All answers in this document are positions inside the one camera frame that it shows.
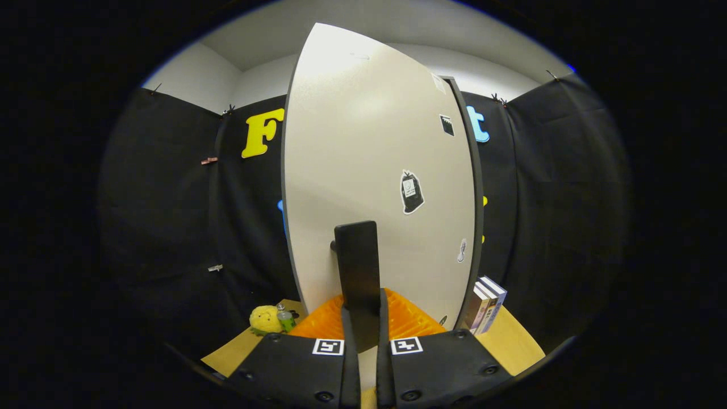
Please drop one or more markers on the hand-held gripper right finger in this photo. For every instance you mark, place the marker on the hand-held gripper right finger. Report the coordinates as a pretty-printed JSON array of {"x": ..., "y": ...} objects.
[{"x": 383, "y": 369}]

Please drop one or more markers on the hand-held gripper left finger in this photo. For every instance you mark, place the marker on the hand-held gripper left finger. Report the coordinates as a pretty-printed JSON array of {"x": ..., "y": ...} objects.
[{"x": 349, "y": 369}]

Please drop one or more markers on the dark grey shoe cabinet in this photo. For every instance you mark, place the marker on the dark grey shoe cabinet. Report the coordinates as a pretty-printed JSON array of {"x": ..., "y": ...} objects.
[{"x": 478, "y": 182}]

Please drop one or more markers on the beige shoe cabinet door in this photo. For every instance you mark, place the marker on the beige shoe cabinet door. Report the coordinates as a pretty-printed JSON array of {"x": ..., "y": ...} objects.
[{"x": 352, "y": 142}]

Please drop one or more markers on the green label bottle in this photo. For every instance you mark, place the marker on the green label bottle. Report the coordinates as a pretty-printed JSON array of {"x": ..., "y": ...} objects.
[{"x": 285, "y": 322}]

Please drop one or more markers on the yellow plush toy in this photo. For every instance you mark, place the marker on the yellow plush toy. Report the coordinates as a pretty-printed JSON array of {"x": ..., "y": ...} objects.
[{"x": 264, "y": 319}]

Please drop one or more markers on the white spine book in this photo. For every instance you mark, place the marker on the white spine book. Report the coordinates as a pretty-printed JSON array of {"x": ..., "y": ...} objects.
[{"x": 474, "y": 309}]

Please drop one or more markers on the brown spine book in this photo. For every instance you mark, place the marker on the brown spine book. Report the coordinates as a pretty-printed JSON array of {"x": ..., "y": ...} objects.
[{"x": 487, "y": 309}]

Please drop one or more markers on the grey blue spine book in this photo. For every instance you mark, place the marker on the grey blue spine book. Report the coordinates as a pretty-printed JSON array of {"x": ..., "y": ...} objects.
[{"x": 497, "y": 298}]

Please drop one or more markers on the black backdrop cloth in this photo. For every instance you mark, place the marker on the black backdrop cloth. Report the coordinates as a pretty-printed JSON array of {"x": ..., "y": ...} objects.
[{"x": 568, "y": 227}]

